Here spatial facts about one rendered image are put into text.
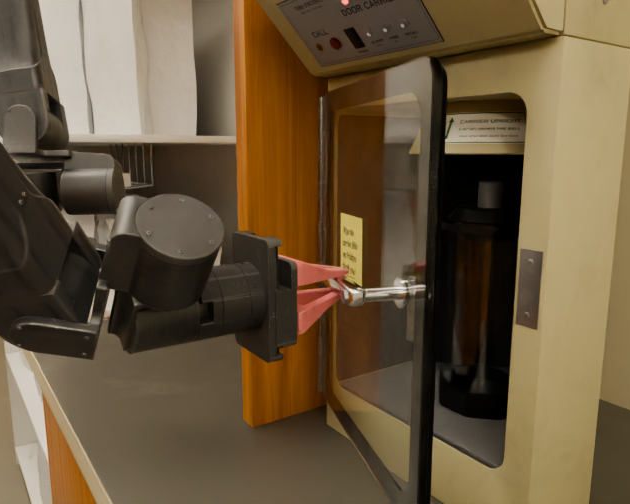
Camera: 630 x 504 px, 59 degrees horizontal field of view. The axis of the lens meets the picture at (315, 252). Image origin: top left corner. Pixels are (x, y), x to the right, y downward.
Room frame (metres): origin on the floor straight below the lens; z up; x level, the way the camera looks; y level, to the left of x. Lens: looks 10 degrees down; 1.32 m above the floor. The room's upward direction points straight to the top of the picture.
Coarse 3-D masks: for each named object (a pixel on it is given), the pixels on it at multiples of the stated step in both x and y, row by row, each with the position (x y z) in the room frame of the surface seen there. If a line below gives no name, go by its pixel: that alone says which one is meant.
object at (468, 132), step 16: (448, 112) 0.60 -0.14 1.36; (464, 112) 0.58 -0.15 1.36; (480, 112) 0.57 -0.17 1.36; (496, 112) 0.57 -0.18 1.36; (512, 112) 0.56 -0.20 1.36; (448, 128) 0.59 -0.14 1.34; (464, 128) 0.57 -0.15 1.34; (480, 128) 0.57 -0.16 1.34; (496, 128) 0.56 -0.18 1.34; (512, 128) 0.56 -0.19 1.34; (448, 144) 0.58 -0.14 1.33; (464, 144) 0.57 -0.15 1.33; (480, 144) 0.56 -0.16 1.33; (496, 144) 0.55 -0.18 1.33; (512, 144) 0.55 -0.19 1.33
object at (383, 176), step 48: (336, 96) 0.66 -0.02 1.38; (384, 96) 0.51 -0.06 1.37; (432, 96) 0.42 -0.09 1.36; (336, 144) 0.65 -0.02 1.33; (384, 144) 0.51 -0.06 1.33; (432, 144) 0.42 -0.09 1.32; (336, 192) 0.65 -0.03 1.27; (384, 192) 0.51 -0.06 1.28; (432, 192) 0.42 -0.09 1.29; (336, 240) 0.65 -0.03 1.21; (384, 240) 0.50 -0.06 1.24; (432, 240) 0.42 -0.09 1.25; (432, 288) 0.42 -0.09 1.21; (336, 336) 0.65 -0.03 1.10; (384, 336) 0.50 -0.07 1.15; (336, 384) 0.65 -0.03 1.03; (384, 384) 0.49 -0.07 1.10; (384, 432) 0.49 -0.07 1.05; (384, 480) 0.49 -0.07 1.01
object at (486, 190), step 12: (492, 180) 0.65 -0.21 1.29; (480, 192) 0.64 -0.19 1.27; (492, 192) 0.63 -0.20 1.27; (468, 204) 0.67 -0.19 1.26; (480, 204) 0.63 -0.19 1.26; (492, 204) 0.63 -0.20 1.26; (456, 216) 0.63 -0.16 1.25; (468, 216) 0.61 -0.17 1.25; (480, 216) 0.60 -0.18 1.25; (492, 216) 0.60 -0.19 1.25; (504, 216) 0.60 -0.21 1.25; (516, 216) 0.60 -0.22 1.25
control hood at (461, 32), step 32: (448, 0) 0.49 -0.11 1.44; (480, 0) 0.47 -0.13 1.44; (512, 0) 0.45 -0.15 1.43; (544, 0) 0.45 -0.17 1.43; (288, 32) 0.67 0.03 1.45; (448, 32) 0.51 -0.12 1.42; (480, 32) 0.49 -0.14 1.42; (512, 32) 0.47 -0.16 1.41; (544, 32) 0.45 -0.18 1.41; (352, 64) 0.64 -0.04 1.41; (384, 64) 0.62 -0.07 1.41
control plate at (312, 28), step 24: (288, 0) 0.63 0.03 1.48; (312, 0) 0.60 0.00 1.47; (336, 0) 0.58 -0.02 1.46; (360, 0) 0.56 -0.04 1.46; (384, 0) 0.54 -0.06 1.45; (408, 0) 0.52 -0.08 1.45; (312, 24) 0.63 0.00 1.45; (336, 24) 0.60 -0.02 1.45; (360, 24) 0.58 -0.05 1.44; (432, 24) 0.52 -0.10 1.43; (312, 48) 0.66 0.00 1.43; (360, 48) 0.61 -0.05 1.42; (384, 48) 0.58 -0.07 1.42; (408, 48) 0.56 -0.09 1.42
